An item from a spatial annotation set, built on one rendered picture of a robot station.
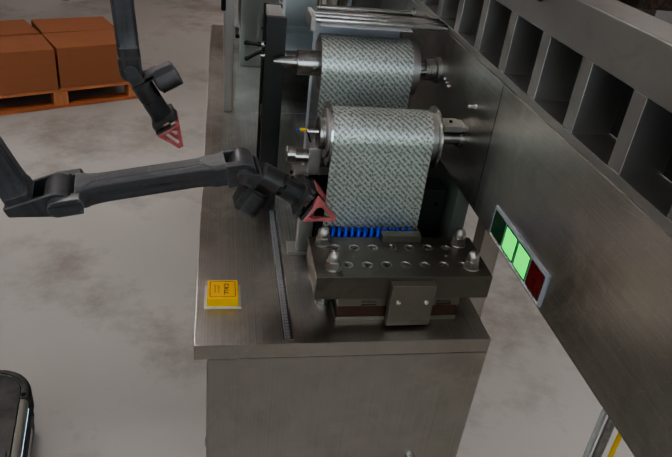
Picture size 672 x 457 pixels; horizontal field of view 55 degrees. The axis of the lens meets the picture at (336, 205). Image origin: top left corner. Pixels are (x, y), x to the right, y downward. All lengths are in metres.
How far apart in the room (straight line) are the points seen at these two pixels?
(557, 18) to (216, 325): 0.92
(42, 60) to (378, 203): 3.58
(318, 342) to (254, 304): 0.19
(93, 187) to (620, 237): 0.99
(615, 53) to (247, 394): 1.01
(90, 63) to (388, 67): 3.48
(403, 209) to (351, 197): 0.14
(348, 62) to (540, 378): 1.72
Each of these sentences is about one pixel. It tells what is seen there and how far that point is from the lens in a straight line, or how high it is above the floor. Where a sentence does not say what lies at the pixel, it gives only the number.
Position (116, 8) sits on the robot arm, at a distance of 1.74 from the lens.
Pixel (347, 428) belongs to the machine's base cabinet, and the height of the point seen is 0.63.
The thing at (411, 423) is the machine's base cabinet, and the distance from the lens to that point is 1.65.
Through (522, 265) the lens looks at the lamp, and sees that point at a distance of 1.26.
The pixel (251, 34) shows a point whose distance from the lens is 2.41.
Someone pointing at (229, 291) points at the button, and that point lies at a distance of 1.49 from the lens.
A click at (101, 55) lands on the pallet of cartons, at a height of 0.35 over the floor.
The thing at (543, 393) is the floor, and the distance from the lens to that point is 2.81.
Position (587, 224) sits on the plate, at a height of 1.36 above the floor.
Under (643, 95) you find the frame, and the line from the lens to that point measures 1.00.
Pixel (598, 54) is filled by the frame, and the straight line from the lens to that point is 1.10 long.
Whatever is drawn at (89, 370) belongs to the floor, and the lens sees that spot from 2.67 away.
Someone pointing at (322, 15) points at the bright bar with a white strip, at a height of 1.45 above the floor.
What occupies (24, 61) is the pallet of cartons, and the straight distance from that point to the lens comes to 4.79.
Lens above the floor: 1.84
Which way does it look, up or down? 30 degrees down
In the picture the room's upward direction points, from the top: 7 degrees clockwise
